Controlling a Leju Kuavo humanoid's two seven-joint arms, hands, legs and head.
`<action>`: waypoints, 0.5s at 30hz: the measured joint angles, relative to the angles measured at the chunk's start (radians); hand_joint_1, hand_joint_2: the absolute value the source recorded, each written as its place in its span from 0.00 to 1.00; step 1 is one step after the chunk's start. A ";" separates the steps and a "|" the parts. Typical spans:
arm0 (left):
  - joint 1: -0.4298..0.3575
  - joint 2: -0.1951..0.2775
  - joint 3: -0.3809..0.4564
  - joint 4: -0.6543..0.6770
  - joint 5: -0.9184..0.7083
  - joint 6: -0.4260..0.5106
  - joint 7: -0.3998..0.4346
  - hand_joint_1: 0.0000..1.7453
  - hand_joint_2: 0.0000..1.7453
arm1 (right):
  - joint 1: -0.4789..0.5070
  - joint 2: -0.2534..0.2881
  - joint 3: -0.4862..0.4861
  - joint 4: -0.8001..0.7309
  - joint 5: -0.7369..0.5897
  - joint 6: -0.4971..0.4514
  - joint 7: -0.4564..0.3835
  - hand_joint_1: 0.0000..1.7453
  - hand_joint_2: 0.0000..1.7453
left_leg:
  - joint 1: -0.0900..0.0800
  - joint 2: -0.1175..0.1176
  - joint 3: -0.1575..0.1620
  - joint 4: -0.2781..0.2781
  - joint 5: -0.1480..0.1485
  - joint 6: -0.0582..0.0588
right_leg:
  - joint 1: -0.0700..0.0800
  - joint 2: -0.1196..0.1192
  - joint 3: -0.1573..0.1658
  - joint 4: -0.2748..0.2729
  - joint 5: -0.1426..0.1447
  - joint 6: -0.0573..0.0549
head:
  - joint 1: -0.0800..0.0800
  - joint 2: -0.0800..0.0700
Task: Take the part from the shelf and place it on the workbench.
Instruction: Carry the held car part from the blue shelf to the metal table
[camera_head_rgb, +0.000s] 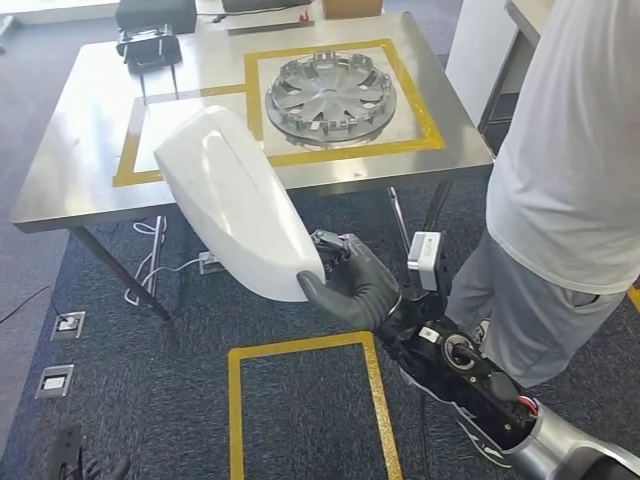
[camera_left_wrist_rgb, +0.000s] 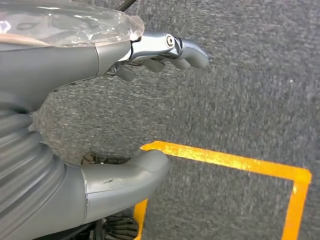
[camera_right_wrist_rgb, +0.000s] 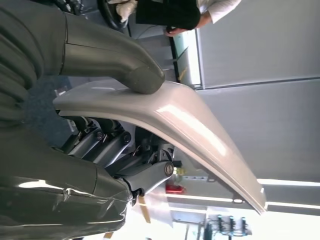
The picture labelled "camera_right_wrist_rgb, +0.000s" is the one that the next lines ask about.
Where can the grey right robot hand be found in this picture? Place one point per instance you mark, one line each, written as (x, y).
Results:
(62, 172)

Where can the small red box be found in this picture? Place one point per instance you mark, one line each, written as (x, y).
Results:
(175, 188)

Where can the small yellow fitting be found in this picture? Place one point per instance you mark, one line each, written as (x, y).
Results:
(180, 171)

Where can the dark equipment box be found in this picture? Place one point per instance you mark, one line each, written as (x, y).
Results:
(207, 232)

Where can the person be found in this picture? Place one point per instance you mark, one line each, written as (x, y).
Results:
(170, 13)

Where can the small black blue device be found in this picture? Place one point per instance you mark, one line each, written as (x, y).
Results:
(220, 223)
(244, 225)
(232, 224)

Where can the white window ledge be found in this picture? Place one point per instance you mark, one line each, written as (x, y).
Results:
(292, 195)

